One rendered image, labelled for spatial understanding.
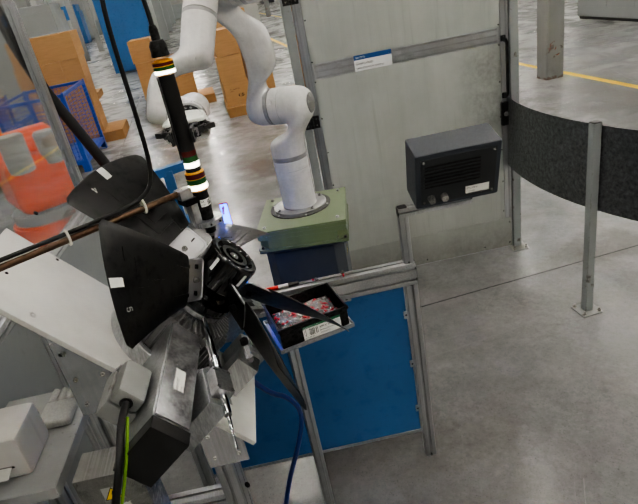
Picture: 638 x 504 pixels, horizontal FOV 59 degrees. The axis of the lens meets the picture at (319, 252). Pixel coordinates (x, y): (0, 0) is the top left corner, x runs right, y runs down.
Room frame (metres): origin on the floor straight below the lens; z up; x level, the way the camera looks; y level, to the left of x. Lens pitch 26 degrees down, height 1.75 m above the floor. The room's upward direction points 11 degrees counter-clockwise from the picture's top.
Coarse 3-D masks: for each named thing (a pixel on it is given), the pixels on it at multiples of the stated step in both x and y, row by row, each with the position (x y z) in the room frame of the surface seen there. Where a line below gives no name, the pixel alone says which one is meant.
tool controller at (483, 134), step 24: (408, 144) 1.60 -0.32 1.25; (432, 144) 1.58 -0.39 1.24; (456, 144) 1.55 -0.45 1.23; (480, 144) 1.54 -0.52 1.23; (408, 168) 1.62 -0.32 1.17; (432, 168) 1.54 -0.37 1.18; (456, 168) 1.54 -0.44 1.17; (480, 168) 1.55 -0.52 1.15; (408, 192) 1.66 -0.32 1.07; (432, 192) 1.56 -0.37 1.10; (456, 192) 1.57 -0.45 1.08; (480, 192) 1.58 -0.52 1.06
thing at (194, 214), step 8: (184, 192) 1.18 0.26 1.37; (184, 200) 1.18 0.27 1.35; (192, 200) 1.19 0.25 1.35; (192, 208) 1.19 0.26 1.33; (192, 216) 1.19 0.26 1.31; (200, 216) 1.20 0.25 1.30; (216, 216) 1.22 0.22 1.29; (200, 224) 1.19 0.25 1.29; (208, 224) 1.19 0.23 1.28; (216, 224) 1.19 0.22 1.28
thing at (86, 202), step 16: (128, 160) 1.29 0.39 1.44; (144, 160) 1.31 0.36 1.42; (96, 176) 1.21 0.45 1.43; (112, 176) 1.23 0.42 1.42; (128, 176) 1.24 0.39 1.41; (144, 176) 1.26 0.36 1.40; (80, 192) 1.17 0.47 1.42; (112, 192) 1.19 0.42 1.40; (128, 192) 1.21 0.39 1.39; (160, 192) 1.24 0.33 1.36; (80, 208) 1.14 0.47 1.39; (96, 208) 1.15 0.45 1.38; (112, 208) 1.17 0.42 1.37; (160, 208) 1.20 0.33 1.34; (176, 208) 1.21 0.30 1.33; (128, 224) 1.15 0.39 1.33; (144, 224) 1.16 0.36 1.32; (160, 224) 1.17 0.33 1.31; (176, 224) 1.18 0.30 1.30; (160, 240) 1.15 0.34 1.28
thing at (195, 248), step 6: (186, 228) 1.18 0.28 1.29; (180, 234) 1.17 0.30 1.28; (186, 234) 1.18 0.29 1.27; (192, 234) 1.18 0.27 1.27; (174, 240) 1.16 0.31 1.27; (180, 240) 1.16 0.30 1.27; (186, 240) 1.17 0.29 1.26; (198, 240) 1.17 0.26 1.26; (174, 246) 1.15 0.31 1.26; (180, 246) 1.15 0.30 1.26; (192, 246) 1.16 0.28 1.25; (198, 246) 1.16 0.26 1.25; (204, 246) 1.16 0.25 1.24; (186, 252) 1.15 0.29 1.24; (192, 252) 1.15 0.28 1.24; (198, 252) 1.15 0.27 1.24
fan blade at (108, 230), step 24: (120, 240) 0.92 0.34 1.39; (144, 240) 0.96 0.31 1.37; (120, 264) 0.88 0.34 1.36; (144, 264) 0.93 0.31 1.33; (168, 264) 0.98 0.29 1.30; (120, 288) 0.85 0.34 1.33; (144, 288) 0.90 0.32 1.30; (168, 288) 0.96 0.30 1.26; (120, 312) 0.82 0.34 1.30; (144, 312) 0.87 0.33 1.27; (168, 312) 0.94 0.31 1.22; (144, 336) 0.85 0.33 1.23
